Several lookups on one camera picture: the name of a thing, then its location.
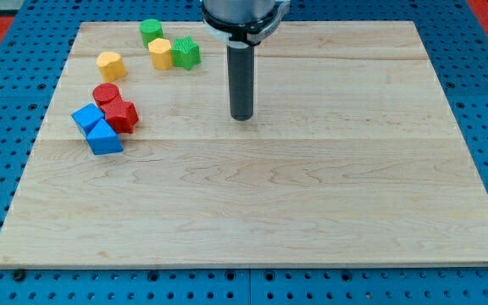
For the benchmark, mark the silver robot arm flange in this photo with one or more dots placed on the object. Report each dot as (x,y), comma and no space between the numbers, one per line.
(243,23)

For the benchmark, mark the green star block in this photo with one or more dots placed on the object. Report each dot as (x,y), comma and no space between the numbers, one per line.
(185,53)

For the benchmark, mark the red star block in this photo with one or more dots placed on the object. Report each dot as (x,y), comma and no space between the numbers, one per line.
(121,115)

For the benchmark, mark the yellow hexagon block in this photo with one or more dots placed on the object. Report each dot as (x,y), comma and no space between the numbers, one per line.
(160,53)

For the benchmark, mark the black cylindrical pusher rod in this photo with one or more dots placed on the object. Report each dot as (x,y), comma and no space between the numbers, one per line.
(240,66)

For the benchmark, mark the light wooden board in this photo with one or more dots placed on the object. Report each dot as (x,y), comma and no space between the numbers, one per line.
(352,159)

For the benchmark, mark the blue triangle block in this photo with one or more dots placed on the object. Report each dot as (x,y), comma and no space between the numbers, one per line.
(102,139)

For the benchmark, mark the red cylinder block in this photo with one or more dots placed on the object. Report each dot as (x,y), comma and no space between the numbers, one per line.
(105,93)

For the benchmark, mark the green cylinder block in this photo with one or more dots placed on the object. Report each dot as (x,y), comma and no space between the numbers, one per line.
(150,29)

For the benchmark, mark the yellow heart block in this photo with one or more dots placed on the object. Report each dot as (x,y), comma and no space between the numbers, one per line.
(111,66)

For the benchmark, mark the blue cube block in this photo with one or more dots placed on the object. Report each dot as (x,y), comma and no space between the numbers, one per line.
(87,117)

